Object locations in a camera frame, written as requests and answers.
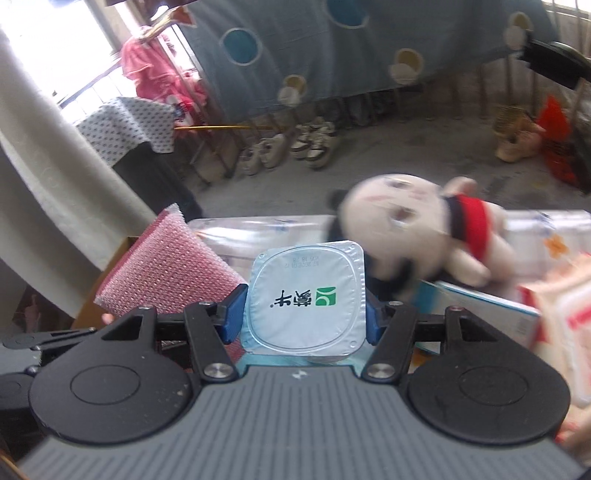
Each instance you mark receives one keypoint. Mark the white star-patterned cloth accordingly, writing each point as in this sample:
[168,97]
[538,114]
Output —
[124,129]

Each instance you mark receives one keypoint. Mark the white tissue pack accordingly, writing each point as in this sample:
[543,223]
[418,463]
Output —
[549,235]

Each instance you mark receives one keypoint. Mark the blue white carton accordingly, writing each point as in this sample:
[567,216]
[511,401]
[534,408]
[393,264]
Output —
[480,318]

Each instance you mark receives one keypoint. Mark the clear plastic container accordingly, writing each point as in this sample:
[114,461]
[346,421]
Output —
[258,240]

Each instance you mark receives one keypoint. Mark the black white sneaker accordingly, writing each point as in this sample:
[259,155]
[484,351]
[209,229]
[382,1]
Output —
[304,138]
[323,147]

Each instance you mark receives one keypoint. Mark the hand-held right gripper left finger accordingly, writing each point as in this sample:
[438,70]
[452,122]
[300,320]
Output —
[232,316]

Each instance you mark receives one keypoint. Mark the black saddle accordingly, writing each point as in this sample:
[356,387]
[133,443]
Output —
[558,60]

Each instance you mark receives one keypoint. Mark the pink garment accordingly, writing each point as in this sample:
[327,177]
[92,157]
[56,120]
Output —
[157,69]

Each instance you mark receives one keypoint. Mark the small red bag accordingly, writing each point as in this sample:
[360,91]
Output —
[561,138]

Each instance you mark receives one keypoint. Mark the brown cardboard box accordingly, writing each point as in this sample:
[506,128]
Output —
[104,286]

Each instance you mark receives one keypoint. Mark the teal dotted bedsheet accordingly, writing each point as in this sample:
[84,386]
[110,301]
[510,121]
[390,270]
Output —
[369,46]

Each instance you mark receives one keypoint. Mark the beige slippers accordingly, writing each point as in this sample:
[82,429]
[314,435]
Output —
[515,138]

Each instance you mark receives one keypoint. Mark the dark cloth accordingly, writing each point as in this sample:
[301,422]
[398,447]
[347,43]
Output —
[157,180]

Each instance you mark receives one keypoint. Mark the white curtain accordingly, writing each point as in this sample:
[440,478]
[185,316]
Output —
[51,184]

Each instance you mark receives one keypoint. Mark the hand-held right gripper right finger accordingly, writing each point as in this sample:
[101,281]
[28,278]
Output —
[375,321]

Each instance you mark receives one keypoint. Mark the white yogurt cup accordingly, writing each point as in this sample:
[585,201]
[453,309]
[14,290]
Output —
[304,300]

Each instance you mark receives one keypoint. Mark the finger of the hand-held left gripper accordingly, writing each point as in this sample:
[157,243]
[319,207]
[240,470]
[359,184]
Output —
[32,348]

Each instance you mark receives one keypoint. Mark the yellow stick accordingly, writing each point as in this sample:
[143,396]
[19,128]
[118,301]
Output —
[221,127]

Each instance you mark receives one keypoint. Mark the black-haired plush doll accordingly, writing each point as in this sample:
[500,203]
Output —
[406,226]

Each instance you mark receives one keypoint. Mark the pink textured sponge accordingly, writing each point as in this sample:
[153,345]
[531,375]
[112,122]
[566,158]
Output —
[171,267]

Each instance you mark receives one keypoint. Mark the red wet wipes pack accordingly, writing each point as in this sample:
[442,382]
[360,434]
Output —
[568,323]

